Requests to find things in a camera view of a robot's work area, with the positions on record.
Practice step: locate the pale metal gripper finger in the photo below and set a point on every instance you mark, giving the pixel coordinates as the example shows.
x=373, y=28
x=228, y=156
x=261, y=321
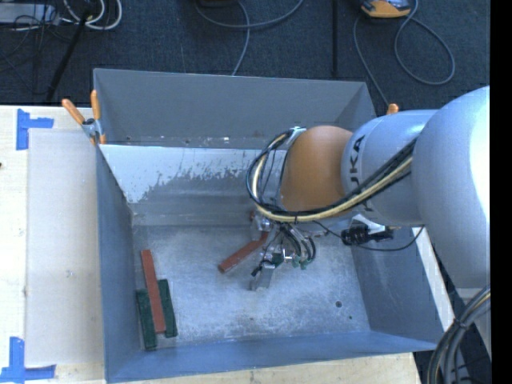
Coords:
x=258, y=280
x=269, y=278

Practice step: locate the red-brown flat block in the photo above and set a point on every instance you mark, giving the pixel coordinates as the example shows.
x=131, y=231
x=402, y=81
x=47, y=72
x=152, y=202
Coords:
x=153, y=290
x=240, y=257

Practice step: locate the grey metal bin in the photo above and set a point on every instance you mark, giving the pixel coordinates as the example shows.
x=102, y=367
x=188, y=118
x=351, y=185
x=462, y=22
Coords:
x=240, y=310

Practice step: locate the dark green flat block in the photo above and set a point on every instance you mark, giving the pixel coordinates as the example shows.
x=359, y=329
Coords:
x=169, y=310
x=146, y=322

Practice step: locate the black cylinder on white bracket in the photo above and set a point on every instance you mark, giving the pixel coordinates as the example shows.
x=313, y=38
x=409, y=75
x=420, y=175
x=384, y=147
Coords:
x=360, y=234

